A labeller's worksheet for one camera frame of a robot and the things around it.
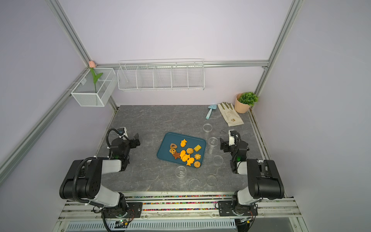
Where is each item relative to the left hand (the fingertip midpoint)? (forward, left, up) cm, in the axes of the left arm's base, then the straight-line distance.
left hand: (131, 135), depth 92 cm
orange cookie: (-12, -33, -7) cm, 36 cm away
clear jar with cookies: (-9, -52, 0) cm, 53 cm away
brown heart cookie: (-6, -26, -8) cm, 28 cm away
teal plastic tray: (-10, -22, -10) cm, 26 cm away
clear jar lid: (-31, -39, -9) cm, 50 cm away
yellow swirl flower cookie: (-15, -42, -8) cm, 45 cm away
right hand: (-5, -63, -1) cm, 63 cm away
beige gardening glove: (+20, -72, -9) cm, 75 cm away
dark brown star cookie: (-13, -29, -8) cm, 32 cm away
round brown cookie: (-19, -41, -8) cm, 46 cm away
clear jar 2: (-23, -31, -8) cm, 40 cm away
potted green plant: (+23, -81, +3) cm, 84 cm away
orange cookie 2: (-15, -34, -8) cm, 38 cm away
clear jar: (+6, -51, -5) cm, 52 cm away
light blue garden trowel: (+29, -59, -8) cm, 66 cm away
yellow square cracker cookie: (-8, -43, -9) cm, 44 cm away
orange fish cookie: (-4, -34, -8) cm, 35 cm away
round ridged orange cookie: (-10, -37, -7) cm, 40 cm away
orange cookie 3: (-17, -37, -8) cm, 42 cm away
